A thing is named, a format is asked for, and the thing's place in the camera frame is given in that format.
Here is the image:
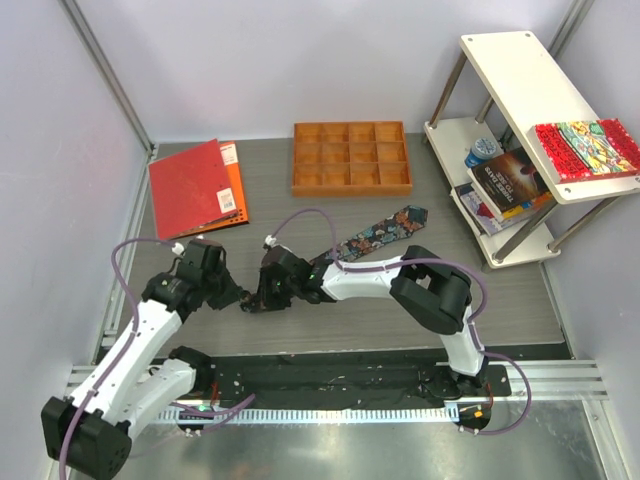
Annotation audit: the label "floral navy necktie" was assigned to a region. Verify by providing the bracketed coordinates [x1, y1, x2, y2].
[239, 203, 429, 315]

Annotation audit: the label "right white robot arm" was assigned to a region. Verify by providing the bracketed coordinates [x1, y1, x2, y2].
[245, 245, 488, 399]

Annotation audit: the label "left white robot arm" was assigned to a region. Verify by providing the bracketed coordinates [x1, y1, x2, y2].
[41, 238, 242, 479]

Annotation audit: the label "red folder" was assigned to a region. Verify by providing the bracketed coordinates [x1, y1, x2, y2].
[148, 140, 238, 240]

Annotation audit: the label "orange notebook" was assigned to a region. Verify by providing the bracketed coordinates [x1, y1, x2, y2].
[201, 142, 249, 232]

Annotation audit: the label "orange wooden compartment tray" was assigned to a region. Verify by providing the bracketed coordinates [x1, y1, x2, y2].
[291, 121, 413, 197]

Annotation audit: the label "bottom stacked books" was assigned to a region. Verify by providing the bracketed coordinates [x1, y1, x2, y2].
[453, 182, 552, 236]

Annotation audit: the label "blue lidded jar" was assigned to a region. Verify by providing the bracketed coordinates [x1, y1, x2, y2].
[464, 137, 502, 168]

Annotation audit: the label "dark brown book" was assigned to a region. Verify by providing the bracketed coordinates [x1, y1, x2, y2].
[467, 147, 552, 220]

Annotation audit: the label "white two-tier shelf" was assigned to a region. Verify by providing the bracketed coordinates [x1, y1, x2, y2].
[424, 31, 639, 269]

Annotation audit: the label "red colourful book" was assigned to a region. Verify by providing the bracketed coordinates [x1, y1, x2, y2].
[534, 119, 639, 183]

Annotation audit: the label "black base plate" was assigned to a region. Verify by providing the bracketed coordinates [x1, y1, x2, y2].
[186, 349, 512, 410]

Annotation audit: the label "slotted white cable duct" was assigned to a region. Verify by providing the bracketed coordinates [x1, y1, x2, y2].
[153, 404, 459, 426]

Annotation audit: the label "aluminium rail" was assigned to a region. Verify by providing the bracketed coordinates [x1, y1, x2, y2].
[63, 360, 609, 402]

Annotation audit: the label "left aluminium frame post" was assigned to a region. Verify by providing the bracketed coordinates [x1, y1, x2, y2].
[59, 0, 155, 154]

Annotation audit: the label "aluminium frame post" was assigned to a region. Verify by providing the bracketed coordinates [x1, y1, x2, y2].
[547, 0, 595, 60]
[59, 0, 155, 154]

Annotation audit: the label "right aluminium frame post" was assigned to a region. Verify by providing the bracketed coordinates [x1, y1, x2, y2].
[547, 0, 595, 60]

